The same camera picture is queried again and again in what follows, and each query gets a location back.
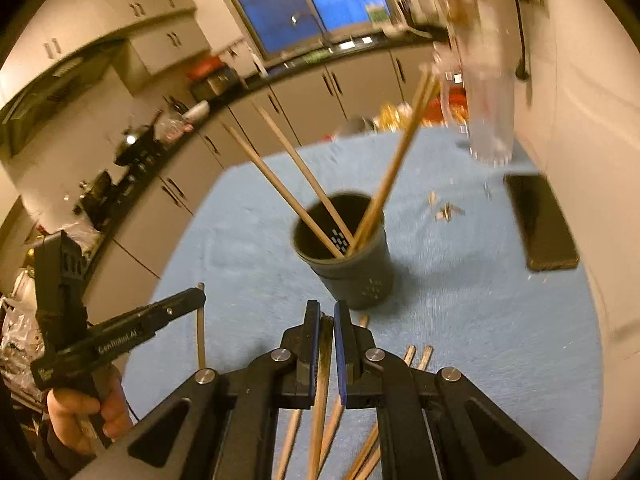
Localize wooden chopstick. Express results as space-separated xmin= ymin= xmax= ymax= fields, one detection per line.
xmin=306 ymin=315 xmax=335 ymax=480
xmin=196 ymin=282 xmax=207 ymax=370

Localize blue ribbed tablecloth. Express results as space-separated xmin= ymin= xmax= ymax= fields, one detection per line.
xmin=122 ymin=127 xmax=606 ymax=480

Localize kitchen window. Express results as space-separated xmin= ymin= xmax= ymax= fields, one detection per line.
xmin=215 ymin=0 xmax=396 ymax=58

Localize beige kitchen cabinets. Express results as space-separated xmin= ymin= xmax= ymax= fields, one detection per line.
xmin=0 ymin=0 xmax=211 ymax=106
xmin=82 ymin=47 xmax=436 ymax=341

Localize pile of wooden chopsticks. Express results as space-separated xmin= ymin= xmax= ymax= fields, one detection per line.
xmin=272 ymin=314 xmax=435 ymax=480

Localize dark cylindrical utensil holder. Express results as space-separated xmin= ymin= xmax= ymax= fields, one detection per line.
xmin=291 ymin=191 xmax=393 ymax=311

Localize bunch of wooden chopsticks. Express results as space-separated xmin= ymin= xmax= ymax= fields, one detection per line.
xmin=221 ymin=67 xmax=441 ymax=259

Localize small metal keys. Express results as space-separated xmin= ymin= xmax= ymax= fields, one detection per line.
xmin=427 ymin=192 xmax=466 ymax=221

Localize grey round metal object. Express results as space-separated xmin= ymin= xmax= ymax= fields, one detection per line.
xmin=335 ymin=116 xmax=376 ymax=138

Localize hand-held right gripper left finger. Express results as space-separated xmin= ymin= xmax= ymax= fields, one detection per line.
xmin=75 ymin=300 xmax=323 ymax=480

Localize black wok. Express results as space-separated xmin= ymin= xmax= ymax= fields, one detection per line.
xmin=114 ymin=110 xmax=163 ymax=166

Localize black kitchen countertop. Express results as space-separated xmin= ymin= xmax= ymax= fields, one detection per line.
xmin=10 ymin=30 xmax=436 ymax=281

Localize chrome kitchen faucet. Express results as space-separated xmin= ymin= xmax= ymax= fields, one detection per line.
xmin=291 ymin=10 xmax=333 ymax=51

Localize red plastic basin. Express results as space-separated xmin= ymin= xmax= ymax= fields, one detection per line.
xmin=187 ymin=57 xmax=226 ymax=81

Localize dark cooking pot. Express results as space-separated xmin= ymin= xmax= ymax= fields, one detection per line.
xmin=75 ymin=170 xmax=113 ymax=216

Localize dark range hood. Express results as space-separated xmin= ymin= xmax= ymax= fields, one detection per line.
xmin=0 ymin=42 xmax=128 ymax=158

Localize person's left hand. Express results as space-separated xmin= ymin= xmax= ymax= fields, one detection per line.
xmin=47 ymin=365 xmax=136 ymax=456

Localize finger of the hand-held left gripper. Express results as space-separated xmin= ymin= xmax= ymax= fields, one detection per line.
xmin=132 ymin=287 xmax=207 ymax=338

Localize black power cable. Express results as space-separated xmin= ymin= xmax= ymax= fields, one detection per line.
xmin=500 ymin=0 xmax=533 ymax=81

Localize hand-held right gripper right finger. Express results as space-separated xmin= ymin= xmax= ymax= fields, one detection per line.
xmin=333 ymin=301 xmax=578 ymax=480

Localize black gas stove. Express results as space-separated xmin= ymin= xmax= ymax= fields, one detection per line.
xmin=117 ymin=150 xmax=166 ymax=181

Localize beige lower kitchen cabinets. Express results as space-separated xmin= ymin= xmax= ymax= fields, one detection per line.
xmin=82 ymin=47 xmax=436 ymax=341

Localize black smartphone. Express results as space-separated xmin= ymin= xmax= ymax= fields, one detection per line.
xmin=502 ymin=172 xmax=581 ymax=272

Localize orange plastic bags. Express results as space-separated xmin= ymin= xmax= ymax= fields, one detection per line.
xmin=375 ymin=85 xmax=471 ymax=128

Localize clear glass mug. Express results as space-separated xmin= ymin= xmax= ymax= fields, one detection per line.
xmin=432 ymin=0 xmax=516 ymax=166

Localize beige upper kitchen cabinets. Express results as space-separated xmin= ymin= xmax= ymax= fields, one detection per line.
xmin=0 ymin=0 xmax=211 ymax=106

